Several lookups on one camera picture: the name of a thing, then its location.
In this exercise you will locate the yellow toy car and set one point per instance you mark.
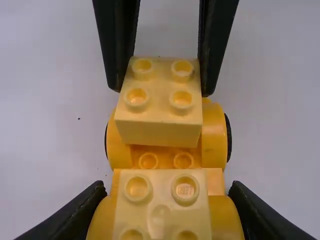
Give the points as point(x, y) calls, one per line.
point(212, 140)

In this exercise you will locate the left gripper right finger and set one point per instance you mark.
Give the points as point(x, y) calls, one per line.
point(262, 217)

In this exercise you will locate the yellow toy brick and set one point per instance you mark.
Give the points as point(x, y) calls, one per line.
point(157, 107)

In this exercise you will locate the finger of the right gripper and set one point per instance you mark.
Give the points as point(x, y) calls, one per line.
point(215, 42)
point(117, 45)

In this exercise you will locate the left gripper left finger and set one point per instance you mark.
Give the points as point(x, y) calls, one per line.
point(75, 215)

